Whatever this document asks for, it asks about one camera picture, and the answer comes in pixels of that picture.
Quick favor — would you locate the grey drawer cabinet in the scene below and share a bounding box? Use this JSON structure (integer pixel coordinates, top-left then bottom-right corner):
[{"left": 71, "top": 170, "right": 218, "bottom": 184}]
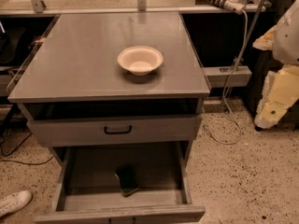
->
[{"left": 7, "top": 12, "right": 211, "bottom": 224}]

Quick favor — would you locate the white paper bowl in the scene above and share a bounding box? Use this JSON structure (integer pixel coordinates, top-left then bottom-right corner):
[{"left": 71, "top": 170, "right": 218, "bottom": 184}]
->
[{"left": 118, "top": 46, "right": 164, "bottom": 76}]

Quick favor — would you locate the white sneaker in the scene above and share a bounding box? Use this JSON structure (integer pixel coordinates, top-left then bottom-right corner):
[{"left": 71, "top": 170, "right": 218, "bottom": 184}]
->
[{"left": 0, "top": 190, "right": 32, "bottom": 217}]

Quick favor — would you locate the black drawer handle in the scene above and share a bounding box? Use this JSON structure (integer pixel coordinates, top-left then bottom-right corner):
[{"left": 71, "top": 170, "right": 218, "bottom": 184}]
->
[{"left": 104, "top": 125, "right": 132, "bottom": 135}]

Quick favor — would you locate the grey metal bracket box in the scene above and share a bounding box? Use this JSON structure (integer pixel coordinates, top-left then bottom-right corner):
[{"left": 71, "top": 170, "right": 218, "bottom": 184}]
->
[{"left": 204, "top": 66, "right": 251, "bottom": 88}]

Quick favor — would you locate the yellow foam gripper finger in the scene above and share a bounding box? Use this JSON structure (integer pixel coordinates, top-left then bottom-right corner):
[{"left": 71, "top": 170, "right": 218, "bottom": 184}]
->
[{"left": 252, "top": 25, "right": 299, "bottom": 130}]

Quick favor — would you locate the white power cable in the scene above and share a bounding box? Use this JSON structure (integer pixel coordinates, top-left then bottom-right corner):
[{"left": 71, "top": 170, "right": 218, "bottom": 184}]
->
[{"left": 202, "top": 9, "right": 249, "bottom": 146}]

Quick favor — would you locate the grey upper drawer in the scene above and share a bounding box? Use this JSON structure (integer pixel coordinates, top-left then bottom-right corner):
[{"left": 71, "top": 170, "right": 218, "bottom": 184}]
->
[{"left": 28, "top": 115, "right": 201, "bottom": 147}]

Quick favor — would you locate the dark side cabinet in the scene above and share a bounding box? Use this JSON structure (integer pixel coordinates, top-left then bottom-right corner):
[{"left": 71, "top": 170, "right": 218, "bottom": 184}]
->
[{"left": 247, "top": 0, "right": 299, "bottom": 132}]

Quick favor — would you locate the open grey middle drawer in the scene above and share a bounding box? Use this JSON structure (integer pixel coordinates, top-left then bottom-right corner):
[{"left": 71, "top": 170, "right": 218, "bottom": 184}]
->
[{"left": 35, "top": 142, "right": 205, "bottom": 224}]

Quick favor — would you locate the white power strip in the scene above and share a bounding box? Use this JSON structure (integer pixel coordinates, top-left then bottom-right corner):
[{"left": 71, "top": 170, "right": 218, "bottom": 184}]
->
[{"left": 204, "top": 0, "right": 245, "bottom": 15}]

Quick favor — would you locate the black floor cable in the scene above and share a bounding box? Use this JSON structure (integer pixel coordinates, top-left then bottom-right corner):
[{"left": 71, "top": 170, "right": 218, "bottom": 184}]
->
[{"left": 0, "top": 132, "right": 54, "bottom": 166}]

